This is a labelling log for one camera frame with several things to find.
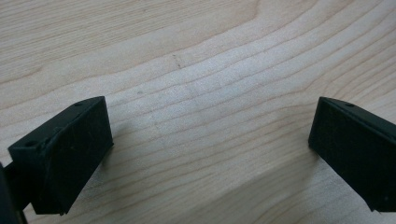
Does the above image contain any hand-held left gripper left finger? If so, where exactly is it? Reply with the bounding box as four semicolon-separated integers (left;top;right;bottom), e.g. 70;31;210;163
3;95;115;217

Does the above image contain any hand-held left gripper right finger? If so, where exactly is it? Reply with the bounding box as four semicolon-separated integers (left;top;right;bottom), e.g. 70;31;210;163
307;96;396;214

